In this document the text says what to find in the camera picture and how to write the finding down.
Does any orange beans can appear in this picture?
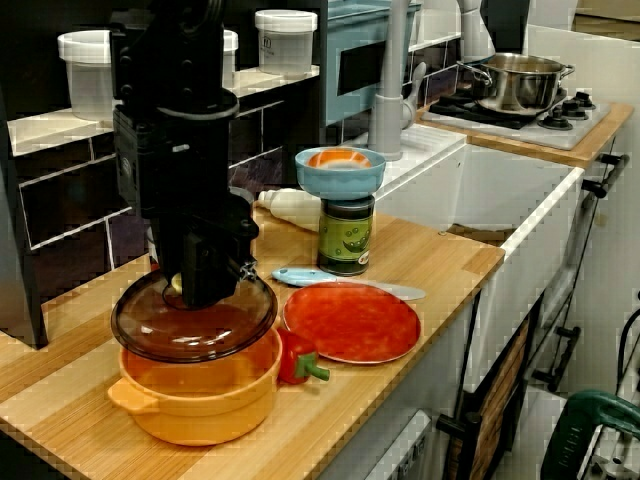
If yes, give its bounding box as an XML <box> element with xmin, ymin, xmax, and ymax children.
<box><xmin>227</xmin><ymin>185</ymin><xmax>256</xmax><ymax>231</ymax></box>

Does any white toy jug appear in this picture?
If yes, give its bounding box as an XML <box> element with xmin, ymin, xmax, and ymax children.
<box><xmin>257</xmin><ymin>188</ymin><xmax>324</xmax><ymax>235</ymax></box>

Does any large white-lidded plastic jar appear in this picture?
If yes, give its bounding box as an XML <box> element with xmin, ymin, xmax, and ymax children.
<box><xmin>57</xmin><ymin>29</ymin><xmax>119</xmax><ymax>121</ymax></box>
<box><xmin>254</xmin><ymin>8</ymin><xmax>320</xmax><ymax>79</ymax></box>

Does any blue handled toy knife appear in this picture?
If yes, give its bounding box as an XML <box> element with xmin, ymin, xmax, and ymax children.
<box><xmin>271</xmin><ymin>267</ymin><xmax>429</xmax><ymax>302</ymax></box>

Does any salmon sushi piece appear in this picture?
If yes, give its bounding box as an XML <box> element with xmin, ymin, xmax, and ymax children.
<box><xmin>305</xmin><ymin>149</ymin><xmax>374</xmax><ymax>170</ymax></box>

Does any cream shelf board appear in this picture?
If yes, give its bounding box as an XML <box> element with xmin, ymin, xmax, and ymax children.
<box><xmin>7</xmin><ymin>64</ymin><xmax>321</xmax><ymax>156</ymax></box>

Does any white toy sink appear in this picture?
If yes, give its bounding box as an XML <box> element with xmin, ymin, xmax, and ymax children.
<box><xmin>324</xmin><ymin>122</ymin><xmax>586</xmax><ymax>301</ymax></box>

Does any dark grey upright panel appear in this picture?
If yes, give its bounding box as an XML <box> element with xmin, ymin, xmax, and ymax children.
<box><xmin>0</xmin><ymin>82</ymin><xmax>50</xmax><ymax>351</ymax></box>
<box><xmin>315</xmin><ymin>0</ymin><xmax>332</xmax><ymax>196</ymax></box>

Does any red toy pepper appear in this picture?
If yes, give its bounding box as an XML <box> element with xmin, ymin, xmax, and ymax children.
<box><xmin>276</xmin><ymin>327</ymin><xmax>331</xmax><ymax>386</ymax></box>

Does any red orange plate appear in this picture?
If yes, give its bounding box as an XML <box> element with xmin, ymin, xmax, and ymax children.
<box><xmin>282</xmin><ymin>280</ymin><xmax>423</xmax><ymax>365</ymax></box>

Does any white curved post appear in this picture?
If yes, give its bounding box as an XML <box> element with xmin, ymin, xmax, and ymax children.
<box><xmin>457</xmin><ymin>0</ymin><xmax>497</xmax><ymax>64</ymax></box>

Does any grey toy faucet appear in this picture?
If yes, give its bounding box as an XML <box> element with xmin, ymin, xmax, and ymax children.
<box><xmin>367</xmin><ymin>0</ymin><xmax>429</xmax><ymax>162</ymax></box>

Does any toy stove cooktop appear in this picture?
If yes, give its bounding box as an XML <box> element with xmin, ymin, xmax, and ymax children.
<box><xmin>419</xmin><ymin>87</ymin><xmax>614</xmax><ymax>151</ymax></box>

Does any green peas can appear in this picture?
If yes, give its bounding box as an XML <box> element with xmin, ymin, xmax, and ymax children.
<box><xmin>317</xmin><ymin>194</ymin><xmax>376</xmax><ymax>278</ymax></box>

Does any dark green clamp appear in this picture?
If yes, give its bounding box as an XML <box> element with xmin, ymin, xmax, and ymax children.
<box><xmin>539</xmin><ymin>389</ymin><xmax>640</xmax><ymax>480</ymax></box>

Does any black cable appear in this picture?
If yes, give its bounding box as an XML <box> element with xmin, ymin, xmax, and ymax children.
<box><xmin>615</xmin><ymin>305</ymin><xmax>640</xmax><ymax>401</ymax></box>

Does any aluminium frame rail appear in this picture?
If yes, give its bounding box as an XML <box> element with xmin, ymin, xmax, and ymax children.
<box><xmin>587</xmin><ymin>424</ymin><xmax>640</xmax><ymax>480</ymax></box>

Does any wood grain door panel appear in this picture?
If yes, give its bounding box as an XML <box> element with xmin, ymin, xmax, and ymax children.
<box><xmin>469</xmin><ymin>314</ymin><xmax>531</xmax><ymax>480</ymax></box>

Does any black cabinet handle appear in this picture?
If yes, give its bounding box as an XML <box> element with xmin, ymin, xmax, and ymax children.
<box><xmin>582</xmin><ymin>153</ymin><xmax>631</xmax><ymax>199</ymax></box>
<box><xmin>532</xmin><ymin>327</ymin><xmax>581</xmax><ymax>394</ymax></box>
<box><xmin>437</xmin><ymin>389</ymin><xmax>481</xmax><ymax>451</ymax></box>

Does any dark tiled backsplash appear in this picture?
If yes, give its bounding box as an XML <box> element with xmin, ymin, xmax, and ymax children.
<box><xmin>14</xmin><ymin>74</ymin><xmax>326</xmax><ymax>301</ymax></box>

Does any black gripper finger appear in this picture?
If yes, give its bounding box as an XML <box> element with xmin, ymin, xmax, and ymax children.
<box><xmin>157</xmin><ymin>233</ymin><xmax>185</xmax><ymax>276</ymax></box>
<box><xmin>179</xmin><ymin>232</ymin><xmax>260</xmax><ymax>310</ymax></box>

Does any orange toy pot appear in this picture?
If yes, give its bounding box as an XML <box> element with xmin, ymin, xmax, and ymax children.
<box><xmin>107</xmin><ymin>327</ymin><xmax>284</xmax><ymax>447</ymax></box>

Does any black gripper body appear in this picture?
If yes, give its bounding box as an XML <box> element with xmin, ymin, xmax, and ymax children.
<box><xmin>110</xmin><ymin>92</ymin><xmax>261</xmax><ymax>242</ymax></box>

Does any tomato print can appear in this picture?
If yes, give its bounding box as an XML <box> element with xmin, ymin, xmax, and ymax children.
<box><xmin>145</xmin><ymin>222</ymin><xmax>162</xmax><ymax>274</ymax></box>

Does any grey dishwasher panel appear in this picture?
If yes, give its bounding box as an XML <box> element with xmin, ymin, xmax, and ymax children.
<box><xmin>369</xmin><ymin>408</ymin><xmax>434</xmax><ymax>480</ymax></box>

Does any stainless steel pot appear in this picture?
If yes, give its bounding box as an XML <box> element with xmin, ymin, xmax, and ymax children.
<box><xmin>455</xmin><ymin>52</ymin><xmax>576</xmax><ymax>114</ymax></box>

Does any white toy kitchen cabinet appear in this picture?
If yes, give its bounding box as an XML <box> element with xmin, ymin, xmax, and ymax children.
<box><xmin>319</xmin><ymin>134</ymin><xmax>640</xmax><ymax>480</ymax></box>

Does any small white-lidded plastic jar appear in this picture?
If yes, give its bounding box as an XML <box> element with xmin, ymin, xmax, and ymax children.
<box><xmin>222</xmin><ymin>28</ymin><xmax>240</xmax><ymax>90</ymax></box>

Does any light blue bowl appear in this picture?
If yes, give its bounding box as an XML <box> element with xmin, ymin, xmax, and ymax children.
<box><xmin>293</xmin><ymin>146</ymin><xmax>387</xmax><ymax>202</ymax></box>

